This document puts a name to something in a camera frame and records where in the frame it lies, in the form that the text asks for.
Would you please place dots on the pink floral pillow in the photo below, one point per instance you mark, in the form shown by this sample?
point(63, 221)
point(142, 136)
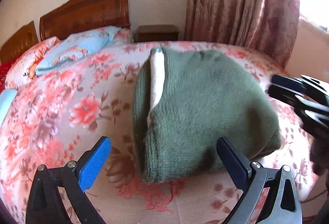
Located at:
point(23, 70)

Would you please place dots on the green knitted sweater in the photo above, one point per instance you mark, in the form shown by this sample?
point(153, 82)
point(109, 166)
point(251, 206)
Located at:
point(185, 101)

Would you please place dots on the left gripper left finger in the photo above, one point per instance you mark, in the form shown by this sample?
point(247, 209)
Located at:
point(91, 162)

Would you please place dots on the dark wooden nightstand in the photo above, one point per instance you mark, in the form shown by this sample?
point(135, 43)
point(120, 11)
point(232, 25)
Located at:
point(153, 33)

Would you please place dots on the pink floral curtain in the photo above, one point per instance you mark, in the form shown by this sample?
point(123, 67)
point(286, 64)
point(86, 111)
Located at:
point(268, 26)

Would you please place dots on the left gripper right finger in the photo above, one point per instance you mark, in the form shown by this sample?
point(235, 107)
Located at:
point(235, 162)

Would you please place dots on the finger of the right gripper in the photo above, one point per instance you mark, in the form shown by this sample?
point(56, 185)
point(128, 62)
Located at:
point(287, 82)
point(287, 94)

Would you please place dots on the wooden headboard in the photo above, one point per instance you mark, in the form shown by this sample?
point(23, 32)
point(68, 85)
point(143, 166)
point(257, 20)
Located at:
point(19, 43)
point(80, 15)

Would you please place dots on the light blue floral pillow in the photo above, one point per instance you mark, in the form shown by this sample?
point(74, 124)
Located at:
point(75, 47)

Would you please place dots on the floral pink bed sheet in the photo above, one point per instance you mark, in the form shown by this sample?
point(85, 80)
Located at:
point(58, 116)

